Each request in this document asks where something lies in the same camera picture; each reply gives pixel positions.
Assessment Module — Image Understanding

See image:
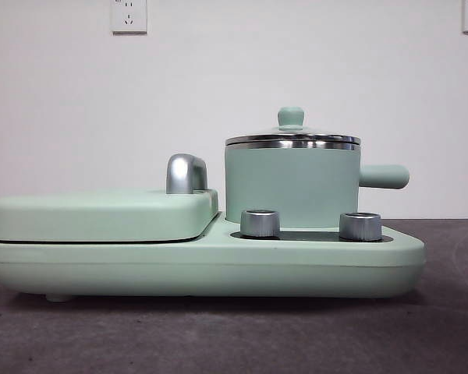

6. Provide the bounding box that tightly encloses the glass lid with green knob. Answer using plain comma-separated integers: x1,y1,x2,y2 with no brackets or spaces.
224,105,363,151

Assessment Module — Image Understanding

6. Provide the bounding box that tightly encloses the silver control knob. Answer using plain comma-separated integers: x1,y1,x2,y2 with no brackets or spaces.
239,209,281,238
338,211,383,241

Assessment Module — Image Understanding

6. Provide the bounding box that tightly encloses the green breakfast machine base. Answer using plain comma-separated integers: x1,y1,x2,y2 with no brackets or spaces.
0,212,427,303

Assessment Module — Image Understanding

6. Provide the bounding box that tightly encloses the green griddle cover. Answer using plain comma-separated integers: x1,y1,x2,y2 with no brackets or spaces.
0,188,219,243

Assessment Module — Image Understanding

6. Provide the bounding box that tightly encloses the silver griddle cover handle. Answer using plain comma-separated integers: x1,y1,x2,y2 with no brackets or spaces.
165,153,208,195

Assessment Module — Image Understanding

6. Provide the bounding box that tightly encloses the green pot with side handle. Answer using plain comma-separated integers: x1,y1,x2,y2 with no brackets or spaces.
224,143,410,230

